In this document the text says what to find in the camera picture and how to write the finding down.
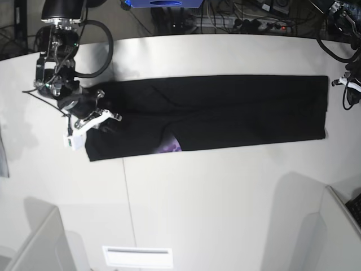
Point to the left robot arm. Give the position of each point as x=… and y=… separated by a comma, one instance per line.
x=345, y=16

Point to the white bin left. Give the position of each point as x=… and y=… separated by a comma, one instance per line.
x=47, y=245

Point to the blue box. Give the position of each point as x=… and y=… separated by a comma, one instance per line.
x=164, y=3

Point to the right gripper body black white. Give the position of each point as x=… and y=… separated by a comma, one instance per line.
x=83, y=115

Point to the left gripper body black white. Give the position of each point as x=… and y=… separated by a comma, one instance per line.
x=351, y=90

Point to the white bin right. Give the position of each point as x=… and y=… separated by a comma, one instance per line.
x=329, y=239

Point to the white power strip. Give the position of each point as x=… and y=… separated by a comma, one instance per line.
x=231, y=23

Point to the grey cloth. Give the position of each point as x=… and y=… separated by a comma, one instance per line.
x=3, y=160

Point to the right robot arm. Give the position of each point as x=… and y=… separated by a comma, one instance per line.
x=56, y=77

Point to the black keyboard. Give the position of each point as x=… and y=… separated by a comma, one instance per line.
x=354, y=207

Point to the white bin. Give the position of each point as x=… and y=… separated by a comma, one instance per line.
x=47, y=245
x=329, y=239

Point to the black T-shirt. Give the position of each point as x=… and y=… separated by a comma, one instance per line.
x=208, y=112

